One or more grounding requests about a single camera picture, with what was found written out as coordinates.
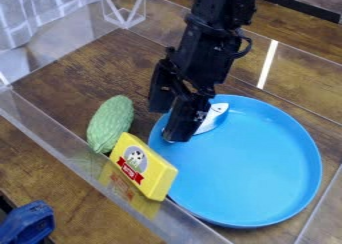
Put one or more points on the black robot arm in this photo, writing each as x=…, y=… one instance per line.
x=228, y=13

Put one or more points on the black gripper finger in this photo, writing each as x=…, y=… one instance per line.
x=186, y=117
x=161, y=94

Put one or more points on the grey checked cloth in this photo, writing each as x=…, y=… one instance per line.
x=22, y=16

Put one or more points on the yellow butter brick toy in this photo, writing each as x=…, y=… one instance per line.
x=149, y=171

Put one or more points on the clear acrylic corner bracket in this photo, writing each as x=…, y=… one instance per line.
x=123, y=13

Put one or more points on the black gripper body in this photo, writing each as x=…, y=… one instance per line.
x=202, y=59

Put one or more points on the blue clamp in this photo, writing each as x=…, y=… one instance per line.
x=29, y=224

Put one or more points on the clear acrylic enclosure wall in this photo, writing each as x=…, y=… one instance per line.
x=85, y=60

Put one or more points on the blue round tray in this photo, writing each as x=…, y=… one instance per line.
x=252, y=173

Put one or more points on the green bitter gourd toy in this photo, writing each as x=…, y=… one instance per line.
x=111, y=120

